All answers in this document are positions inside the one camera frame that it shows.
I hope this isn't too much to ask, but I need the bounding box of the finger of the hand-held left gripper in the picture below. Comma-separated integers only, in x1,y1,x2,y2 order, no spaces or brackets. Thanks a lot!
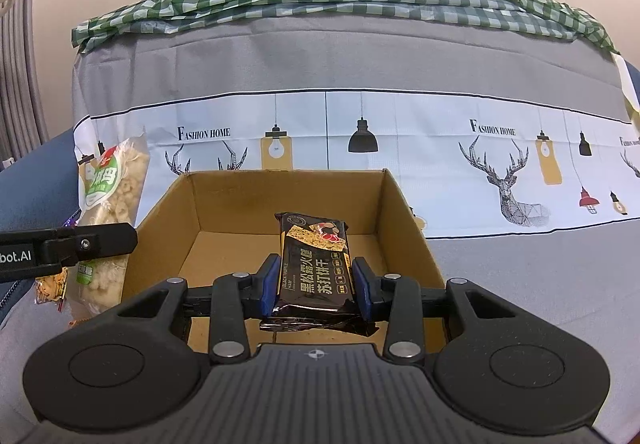
40,223,139,271

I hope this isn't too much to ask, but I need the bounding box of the blue sofa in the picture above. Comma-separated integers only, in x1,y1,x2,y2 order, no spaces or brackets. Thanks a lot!
0,126,83,319

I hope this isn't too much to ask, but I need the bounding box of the clear puffed snack bag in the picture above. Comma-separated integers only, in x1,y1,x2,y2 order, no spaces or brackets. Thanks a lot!
69,134,151,325

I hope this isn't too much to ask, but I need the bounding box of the grey curtain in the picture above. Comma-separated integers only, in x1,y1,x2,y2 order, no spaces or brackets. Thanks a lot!
0,0,48,159

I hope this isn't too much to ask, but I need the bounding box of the brown cardboard box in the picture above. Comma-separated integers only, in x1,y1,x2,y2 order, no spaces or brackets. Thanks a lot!
121,169,447,355

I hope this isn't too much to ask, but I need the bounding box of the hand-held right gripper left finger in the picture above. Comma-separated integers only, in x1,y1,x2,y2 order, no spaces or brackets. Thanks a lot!
117,254,282,365

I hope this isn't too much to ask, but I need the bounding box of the black cracker packet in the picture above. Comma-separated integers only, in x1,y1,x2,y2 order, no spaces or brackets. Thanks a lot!
260,211,381,338

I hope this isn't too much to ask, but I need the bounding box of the small orange cracker packet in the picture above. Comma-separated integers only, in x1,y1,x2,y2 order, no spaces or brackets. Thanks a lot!
34,269,69,305

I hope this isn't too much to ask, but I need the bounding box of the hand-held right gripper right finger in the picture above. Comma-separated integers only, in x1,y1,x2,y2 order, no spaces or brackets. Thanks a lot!
351,256,522,361

